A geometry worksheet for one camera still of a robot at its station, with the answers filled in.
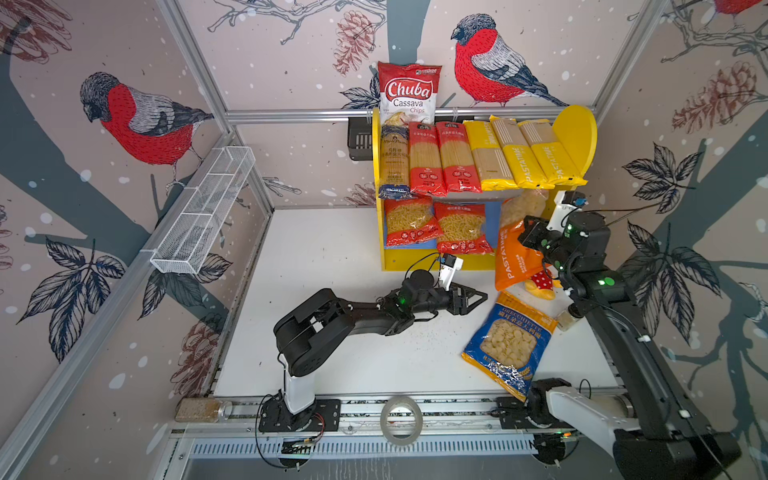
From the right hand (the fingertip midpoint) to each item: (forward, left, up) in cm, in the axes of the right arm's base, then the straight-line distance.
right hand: (518, 219), depth 71 cm
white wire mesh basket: (-9, +81, -1) cm, 82 cm away
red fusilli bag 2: (+12, +10, -16) cm, 22 cm away
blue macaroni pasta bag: (-18, -2, -31) cm, 36 cm away
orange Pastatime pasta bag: (-7, 0, -7) cm, 10 cm away
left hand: (-14, +7, -15) cm, 22 cm away
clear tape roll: (-37, +24, -30) cm, 53 cm away
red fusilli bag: (+13, +27, -15) cm, 33 cm away
